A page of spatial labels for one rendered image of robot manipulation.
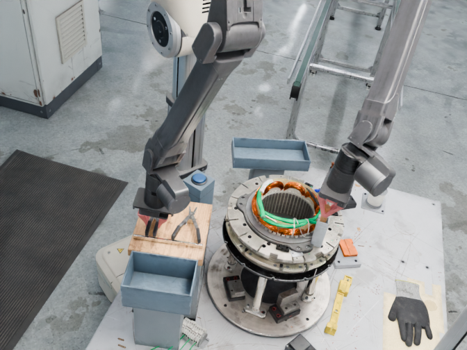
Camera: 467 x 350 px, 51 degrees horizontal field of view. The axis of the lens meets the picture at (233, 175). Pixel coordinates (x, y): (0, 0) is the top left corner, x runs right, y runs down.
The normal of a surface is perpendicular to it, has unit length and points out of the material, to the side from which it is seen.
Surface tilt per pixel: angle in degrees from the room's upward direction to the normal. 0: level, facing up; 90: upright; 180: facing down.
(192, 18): 90
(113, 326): 0
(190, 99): 84
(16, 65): 92
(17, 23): 90
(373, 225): 0
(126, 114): 0
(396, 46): 58
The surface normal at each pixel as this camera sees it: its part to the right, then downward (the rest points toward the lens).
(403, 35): -0.59, -0.07
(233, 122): 0.11, -0.74
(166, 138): -0.68, 0.21
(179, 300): -0.10, 0.66
